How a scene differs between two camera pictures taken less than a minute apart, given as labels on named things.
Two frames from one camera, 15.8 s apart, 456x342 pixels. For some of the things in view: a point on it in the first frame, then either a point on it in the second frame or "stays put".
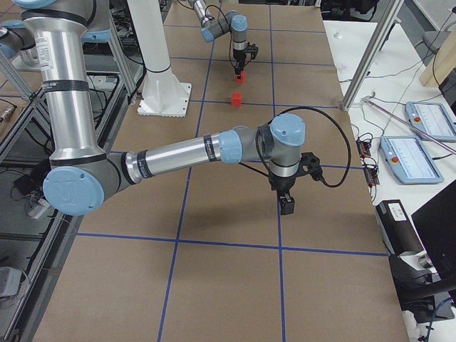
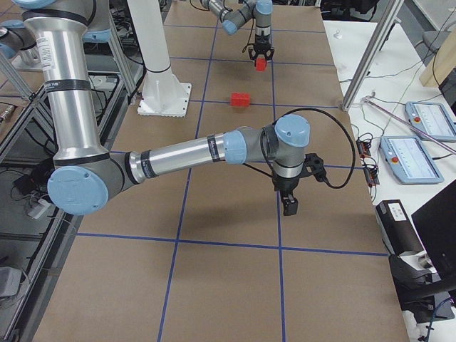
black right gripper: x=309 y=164 stays put
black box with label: x=396 y=228 stays put
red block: x=242 y=77 → x=243 y=99
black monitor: x=435 y=221 stays put
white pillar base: x=163 y=95 stays put
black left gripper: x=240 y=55 → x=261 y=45
